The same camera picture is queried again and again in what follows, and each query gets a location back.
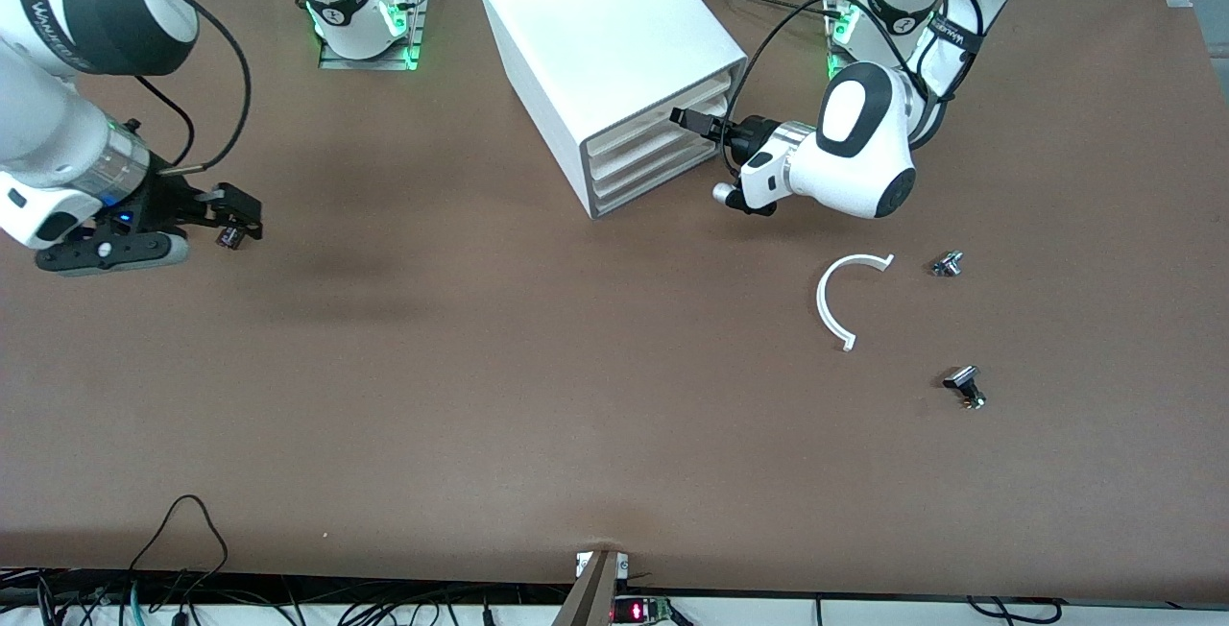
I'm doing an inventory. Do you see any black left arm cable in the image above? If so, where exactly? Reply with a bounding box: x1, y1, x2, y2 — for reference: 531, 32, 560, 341
720, 0, 986, 178

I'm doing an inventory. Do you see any black-headed push button part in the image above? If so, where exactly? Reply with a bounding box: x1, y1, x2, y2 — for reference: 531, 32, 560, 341
942, 365, 988, 411

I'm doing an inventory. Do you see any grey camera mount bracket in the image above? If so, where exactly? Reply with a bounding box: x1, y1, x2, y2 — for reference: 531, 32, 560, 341
551, 549, 631, 626

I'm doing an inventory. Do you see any black looped table-edge cable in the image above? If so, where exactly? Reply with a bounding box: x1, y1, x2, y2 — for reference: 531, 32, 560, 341
128, 494, 230, 600

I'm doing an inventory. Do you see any white curved plastic arc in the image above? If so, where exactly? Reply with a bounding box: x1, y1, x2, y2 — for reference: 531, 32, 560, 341
815, 253, 896, 353

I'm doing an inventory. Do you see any device with red display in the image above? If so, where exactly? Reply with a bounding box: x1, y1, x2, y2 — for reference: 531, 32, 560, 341
612, 595, 675, 626

